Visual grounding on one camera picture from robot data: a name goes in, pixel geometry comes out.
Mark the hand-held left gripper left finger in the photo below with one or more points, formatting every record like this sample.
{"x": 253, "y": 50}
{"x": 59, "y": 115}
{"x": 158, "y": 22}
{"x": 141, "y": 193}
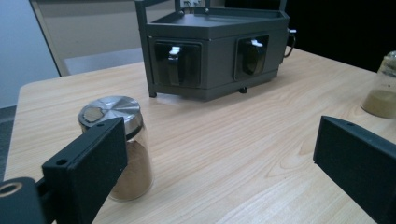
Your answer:
{"x": 84, "y": 174}

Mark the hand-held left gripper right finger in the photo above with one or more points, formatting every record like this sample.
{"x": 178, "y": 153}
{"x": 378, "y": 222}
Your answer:
{"x": 361, "y": 168}

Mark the glass jar of brown powder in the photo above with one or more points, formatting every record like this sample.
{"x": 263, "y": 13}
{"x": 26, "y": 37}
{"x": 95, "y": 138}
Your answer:
{"x": 137, "y": 174}

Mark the glass jar of tan powder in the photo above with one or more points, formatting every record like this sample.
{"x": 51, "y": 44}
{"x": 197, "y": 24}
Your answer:
{"x": 381, "y": 102}

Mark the dark grey metal rack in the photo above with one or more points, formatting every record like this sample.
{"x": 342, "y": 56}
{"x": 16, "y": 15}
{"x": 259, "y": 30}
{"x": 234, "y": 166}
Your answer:
{"x": 218, "y": 62}

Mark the black curtain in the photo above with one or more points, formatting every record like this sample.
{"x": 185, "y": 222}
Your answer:
{"x": 342, "y": 28}

